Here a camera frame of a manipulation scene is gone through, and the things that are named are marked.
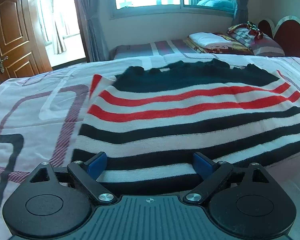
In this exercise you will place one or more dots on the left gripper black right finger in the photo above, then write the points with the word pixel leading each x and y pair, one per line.
pixel 244 202

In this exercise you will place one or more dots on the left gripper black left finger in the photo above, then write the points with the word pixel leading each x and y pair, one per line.
pixel 53 202

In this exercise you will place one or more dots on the red black white striped sweater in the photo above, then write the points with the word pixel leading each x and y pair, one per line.
pixel 151 122

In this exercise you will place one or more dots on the white patterned bed sheet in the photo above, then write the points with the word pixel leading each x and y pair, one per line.
pixel 40 117

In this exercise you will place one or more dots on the plaid pillow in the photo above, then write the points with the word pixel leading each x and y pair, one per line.
pixel 263 47

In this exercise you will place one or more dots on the brown wooden door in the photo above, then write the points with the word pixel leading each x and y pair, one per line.
pixel 20 42

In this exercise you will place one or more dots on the folded white cloth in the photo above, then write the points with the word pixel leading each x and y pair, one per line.
pixel 208 40

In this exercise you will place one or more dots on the colourful cloth on pillow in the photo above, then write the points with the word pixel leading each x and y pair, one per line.
pixel 253 29

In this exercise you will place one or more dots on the red heart-shaped headboard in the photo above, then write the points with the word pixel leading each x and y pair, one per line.
pixel 286 33

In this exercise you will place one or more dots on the teal blanket at window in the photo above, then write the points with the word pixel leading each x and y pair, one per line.
pixel 217 4

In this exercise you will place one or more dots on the grey curtain right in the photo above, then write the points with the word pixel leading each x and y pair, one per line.
pixel 240 2

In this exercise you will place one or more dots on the grey curtain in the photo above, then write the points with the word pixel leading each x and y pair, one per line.
pixel 94 36
pixel 240 2

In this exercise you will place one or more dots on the grey curtain left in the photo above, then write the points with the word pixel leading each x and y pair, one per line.
pixel 94 36

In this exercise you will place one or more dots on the metal door handle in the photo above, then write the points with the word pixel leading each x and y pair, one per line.
pixel 2 68

